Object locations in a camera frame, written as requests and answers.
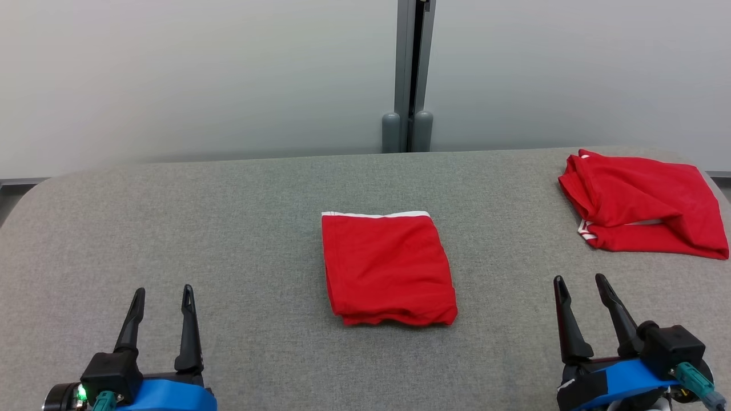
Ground blue-banded right gripper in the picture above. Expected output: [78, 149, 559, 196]
[553, 273, 678, 411]

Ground blue-banded left gripper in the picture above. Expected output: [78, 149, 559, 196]
[113, 284, 218, 411]

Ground red basketball jersey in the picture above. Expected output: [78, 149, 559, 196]
[558, 149, 730, 261]

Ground red basketball shorts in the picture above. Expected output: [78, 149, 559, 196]
[321, 211, 459, 327]

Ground teal-plug right camera cable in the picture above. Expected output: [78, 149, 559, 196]
[671, 362, 729, 411]

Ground grey cylindrical post foot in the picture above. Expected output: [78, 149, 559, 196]
[381, 111, 401, 154]
[412, 110, 433, 152]

